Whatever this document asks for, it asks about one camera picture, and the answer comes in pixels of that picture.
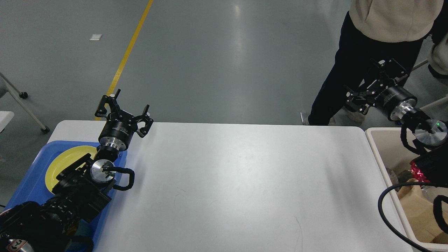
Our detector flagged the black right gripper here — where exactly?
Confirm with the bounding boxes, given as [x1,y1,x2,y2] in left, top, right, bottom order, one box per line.
[344,58,417,121]

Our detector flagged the walking person beige sweater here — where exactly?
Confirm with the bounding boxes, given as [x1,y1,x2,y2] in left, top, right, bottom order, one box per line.
[309,0,444,126]

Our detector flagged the brown paper bag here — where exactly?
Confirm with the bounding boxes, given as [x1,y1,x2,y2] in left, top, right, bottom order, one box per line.
[397,185,447,244]

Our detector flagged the teal mug yellow inside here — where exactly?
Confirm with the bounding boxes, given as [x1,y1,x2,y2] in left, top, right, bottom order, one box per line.
[66,220,93,252]

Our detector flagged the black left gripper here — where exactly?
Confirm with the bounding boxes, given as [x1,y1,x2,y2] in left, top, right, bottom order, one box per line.
[94,89,154,152]

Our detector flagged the left floor outlet cover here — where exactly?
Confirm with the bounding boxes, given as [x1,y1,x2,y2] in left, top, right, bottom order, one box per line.
[300,113,311,126]

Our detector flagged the yellow plastic plate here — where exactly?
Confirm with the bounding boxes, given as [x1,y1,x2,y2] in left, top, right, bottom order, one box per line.
[44,145,97,193]

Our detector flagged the silver foil bag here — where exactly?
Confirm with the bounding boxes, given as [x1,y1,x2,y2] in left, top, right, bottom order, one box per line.
[386,167,413,185]

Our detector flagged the grey chair leg with caster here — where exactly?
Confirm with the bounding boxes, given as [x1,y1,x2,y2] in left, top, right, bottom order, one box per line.
[0,73,51,134]

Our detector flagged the beige plastic bin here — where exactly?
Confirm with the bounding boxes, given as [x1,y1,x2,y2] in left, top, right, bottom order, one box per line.
[365,127,447,252]

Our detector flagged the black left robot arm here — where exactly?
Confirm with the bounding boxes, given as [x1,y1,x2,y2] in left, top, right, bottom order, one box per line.
[1,89,154,252]

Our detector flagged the crushed red soda can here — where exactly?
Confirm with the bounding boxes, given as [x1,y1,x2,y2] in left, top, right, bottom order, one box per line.
[410,161,429,182]

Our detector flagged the white office chair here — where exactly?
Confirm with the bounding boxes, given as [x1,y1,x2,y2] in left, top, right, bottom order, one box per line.
[411,34,448,86]

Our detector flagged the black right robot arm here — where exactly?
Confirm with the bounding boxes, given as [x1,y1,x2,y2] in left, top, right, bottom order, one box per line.
[345,58,447,252]

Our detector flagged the blue plastic tray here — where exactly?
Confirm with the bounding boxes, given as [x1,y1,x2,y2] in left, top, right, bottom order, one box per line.
[1,141,127,252]

